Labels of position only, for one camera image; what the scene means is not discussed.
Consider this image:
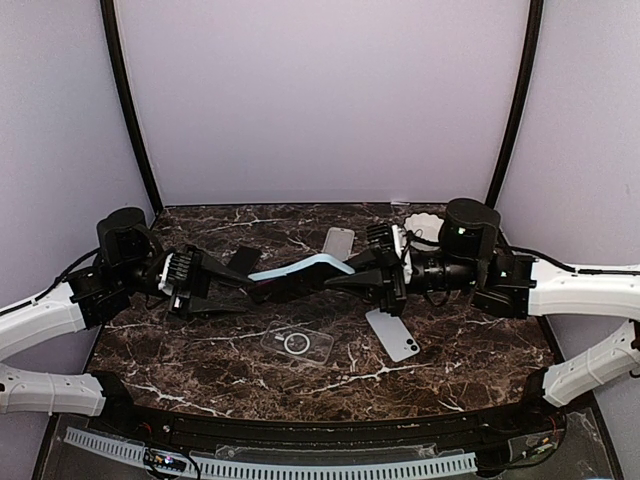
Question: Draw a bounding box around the small green circuit board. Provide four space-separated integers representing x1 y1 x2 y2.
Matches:
142 449 187 474

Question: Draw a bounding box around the light blue phone case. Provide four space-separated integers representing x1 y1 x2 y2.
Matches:
248 253 355 282

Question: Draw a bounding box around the black front rail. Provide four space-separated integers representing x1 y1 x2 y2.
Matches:
88 404 567 451

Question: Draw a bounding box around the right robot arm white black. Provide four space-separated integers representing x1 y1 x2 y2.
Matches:
324 198 639 434

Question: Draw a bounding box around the phone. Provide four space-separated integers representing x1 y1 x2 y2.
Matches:
247 266 343 303
227 246 262 275
365 309 420 363

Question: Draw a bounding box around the clear magsafe phone case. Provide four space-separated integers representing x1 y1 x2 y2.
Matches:
260 321 334 365

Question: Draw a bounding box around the left black frame post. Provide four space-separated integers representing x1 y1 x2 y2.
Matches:
99 0 164 215

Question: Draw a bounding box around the white scalloped bowl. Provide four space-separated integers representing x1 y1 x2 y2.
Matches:
404 213 444 251

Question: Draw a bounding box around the black frame post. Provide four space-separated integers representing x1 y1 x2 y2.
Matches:
99 0 164 215
485 0 545 209

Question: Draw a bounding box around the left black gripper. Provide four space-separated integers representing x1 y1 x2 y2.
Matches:
117 243 254 322

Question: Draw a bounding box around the white phone case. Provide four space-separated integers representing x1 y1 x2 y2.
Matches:
322 227 355 261

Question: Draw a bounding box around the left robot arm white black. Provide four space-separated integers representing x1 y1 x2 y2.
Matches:
1 207 252 436

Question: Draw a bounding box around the right black frame post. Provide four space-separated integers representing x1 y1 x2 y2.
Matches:
485 0 545 209

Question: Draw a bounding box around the white slotted cable duct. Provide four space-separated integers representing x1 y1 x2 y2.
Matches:
63 427 478 479

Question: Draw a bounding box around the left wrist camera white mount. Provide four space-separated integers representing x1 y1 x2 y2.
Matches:
158 250 196 295

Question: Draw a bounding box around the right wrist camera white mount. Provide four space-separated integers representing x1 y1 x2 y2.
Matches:
366 223 413 284

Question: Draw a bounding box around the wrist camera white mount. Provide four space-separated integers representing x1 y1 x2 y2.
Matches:
366 223 413 284
158 250 196 295

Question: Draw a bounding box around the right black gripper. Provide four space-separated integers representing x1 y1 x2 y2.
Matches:
322 247 481 318

